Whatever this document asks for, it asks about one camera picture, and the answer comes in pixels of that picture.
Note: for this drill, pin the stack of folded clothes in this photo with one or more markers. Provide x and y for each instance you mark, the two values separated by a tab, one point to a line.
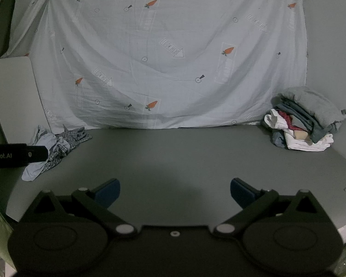
308	104

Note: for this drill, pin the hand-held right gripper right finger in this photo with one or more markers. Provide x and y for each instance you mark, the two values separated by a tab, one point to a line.
238	192

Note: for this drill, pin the light blue t-shirt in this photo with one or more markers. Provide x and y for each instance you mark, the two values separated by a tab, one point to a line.
34	171

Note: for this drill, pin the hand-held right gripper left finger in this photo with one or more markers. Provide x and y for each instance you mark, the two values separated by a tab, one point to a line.
108	192

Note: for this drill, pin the white shirt with carrot print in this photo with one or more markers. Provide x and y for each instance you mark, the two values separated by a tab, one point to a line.
161	63

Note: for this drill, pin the checked shirt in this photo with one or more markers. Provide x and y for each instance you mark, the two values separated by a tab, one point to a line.
72	140

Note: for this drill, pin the white rounded board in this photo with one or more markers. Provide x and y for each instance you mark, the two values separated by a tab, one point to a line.
11	92

